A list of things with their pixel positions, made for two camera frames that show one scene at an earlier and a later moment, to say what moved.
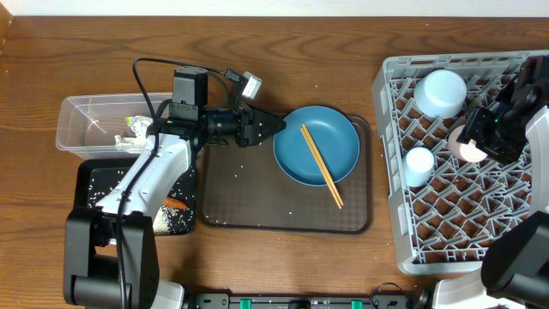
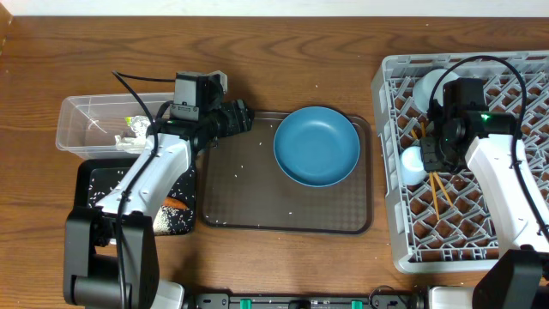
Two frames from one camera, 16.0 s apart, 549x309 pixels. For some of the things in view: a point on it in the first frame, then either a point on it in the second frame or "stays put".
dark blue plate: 334,132 stays put
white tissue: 136,145 stays put
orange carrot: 174,203 stays put
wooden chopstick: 328,181 to 433,189
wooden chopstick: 307,133 to 435,174
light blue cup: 418,165 stays put
